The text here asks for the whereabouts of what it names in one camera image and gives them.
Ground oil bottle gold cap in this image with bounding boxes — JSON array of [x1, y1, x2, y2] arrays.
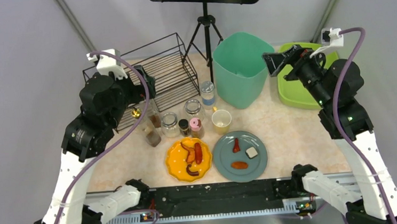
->
[[146, 99, 162, 128], [131, 107, 161, 147]]

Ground large clear glass jar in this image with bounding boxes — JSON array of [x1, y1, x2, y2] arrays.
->
[[183, 99, 205, 121]]

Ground blue label jar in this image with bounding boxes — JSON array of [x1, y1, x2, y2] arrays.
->
[[200, 81, 216, 109]]

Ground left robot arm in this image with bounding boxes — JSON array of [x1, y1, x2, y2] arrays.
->
[[33, 65, 156, 224]]

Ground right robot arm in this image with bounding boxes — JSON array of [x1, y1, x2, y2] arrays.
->
[[262, 44, 397, 224]]

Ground green plastic tub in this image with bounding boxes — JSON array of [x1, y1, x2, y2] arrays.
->
[[277, 42, 339, 110]]

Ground teal plastic bin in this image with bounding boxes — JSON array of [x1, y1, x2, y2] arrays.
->
[[212, 31, 275, 109]]

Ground black lid spice jar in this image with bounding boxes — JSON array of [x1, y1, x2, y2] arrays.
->
[[178, 118, 190, 137]]

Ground pink lid spice jar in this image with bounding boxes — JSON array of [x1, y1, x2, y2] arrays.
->
[[189, 117, 204, 139]]

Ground cream yellow mug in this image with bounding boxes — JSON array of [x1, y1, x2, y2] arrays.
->
[[211, 106, 232, 135]]

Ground black tripod stand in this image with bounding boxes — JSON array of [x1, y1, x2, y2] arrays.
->
[[181, 2, 224, 83]]

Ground yellow scalloped plate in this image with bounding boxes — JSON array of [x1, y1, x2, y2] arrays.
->
[[165, 137, 213, 183]]

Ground white tofu cube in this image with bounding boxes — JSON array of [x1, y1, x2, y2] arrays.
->
[[245, 147, 258, 159]]

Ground grey-blue plate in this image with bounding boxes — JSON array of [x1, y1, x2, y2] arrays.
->
[[212, 131, 268, 183]]

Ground orange fried piece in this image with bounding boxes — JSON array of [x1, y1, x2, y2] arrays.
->
[[231, 161, 249, 170]]

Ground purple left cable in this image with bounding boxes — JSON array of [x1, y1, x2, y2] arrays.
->
[[31, 46, 161, 224]]

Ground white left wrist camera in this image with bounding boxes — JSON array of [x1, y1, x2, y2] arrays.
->
[[86, 53, 128, 80]]

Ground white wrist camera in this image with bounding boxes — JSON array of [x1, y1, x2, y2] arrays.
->
[[86, 53, 128, 80], [310, 28, 344, 58]]

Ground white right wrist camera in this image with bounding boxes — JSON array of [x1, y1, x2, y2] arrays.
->
[[310, 28, 344, 58]]

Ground black wire rack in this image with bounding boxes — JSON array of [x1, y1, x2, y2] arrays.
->
[[80, 30, 203, 134]]

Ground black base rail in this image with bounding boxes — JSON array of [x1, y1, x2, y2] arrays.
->
[[66, 169, 367, 224]]

